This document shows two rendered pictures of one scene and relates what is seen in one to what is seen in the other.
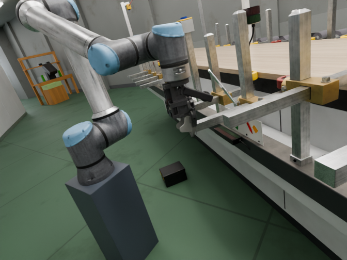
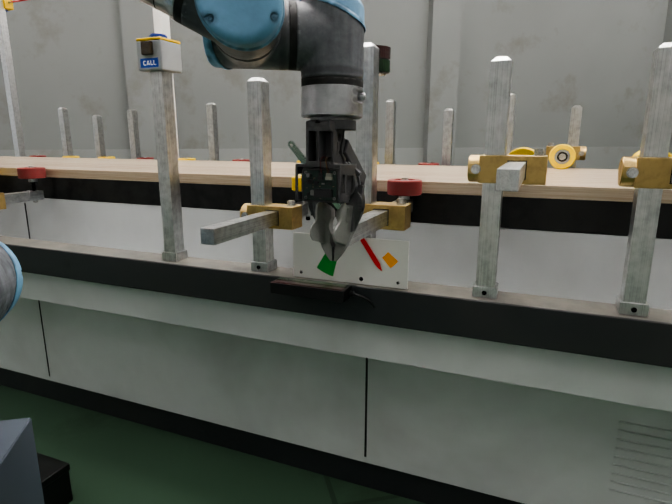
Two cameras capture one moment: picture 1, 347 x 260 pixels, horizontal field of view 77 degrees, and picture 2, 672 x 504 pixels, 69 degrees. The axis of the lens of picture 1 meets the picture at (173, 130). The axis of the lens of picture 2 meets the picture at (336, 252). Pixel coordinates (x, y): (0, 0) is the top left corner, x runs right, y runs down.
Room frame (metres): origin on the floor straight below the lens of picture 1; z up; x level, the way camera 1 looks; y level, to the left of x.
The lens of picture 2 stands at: (0.28, 0.56, 1.00)
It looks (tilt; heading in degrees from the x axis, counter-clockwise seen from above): 13 degrees down; 305
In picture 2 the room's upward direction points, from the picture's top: straight up
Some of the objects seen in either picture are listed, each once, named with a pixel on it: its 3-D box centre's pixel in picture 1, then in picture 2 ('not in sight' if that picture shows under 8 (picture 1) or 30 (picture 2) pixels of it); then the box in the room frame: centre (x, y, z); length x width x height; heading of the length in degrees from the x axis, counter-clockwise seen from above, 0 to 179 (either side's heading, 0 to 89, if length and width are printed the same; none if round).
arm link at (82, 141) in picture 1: (84, 142); not in sight; (1.02, 0.44, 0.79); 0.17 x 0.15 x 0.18; 132
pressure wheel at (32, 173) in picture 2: not in sight; (33, 183); (2.02, -0.22, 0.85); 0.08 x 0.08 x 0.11
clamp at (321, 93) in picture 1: (306, 88); (507, 168); (0.54, -0.37, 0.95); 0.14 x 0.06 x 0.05; 12
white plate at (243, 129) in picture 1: (241, 124); (348, 259); (0.83, -0.29, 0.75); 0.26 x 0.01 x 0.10; 12
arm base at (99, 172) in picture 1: (93, 165); not in sight; (1.01, 0.45, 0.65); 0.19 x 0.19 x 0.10
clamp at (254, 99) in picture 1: (252, 103); (376, 214); (0.78, -0.32, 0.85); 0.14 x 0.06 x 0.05; 12
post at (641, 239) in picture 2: not in sight; (647, 195); (0.32, -0.42, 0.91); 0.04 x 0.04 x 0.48; 12
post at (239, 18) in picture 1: (246, 80); (366, 168); (0.81, -0.32, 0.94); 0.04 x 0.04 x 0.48; 12
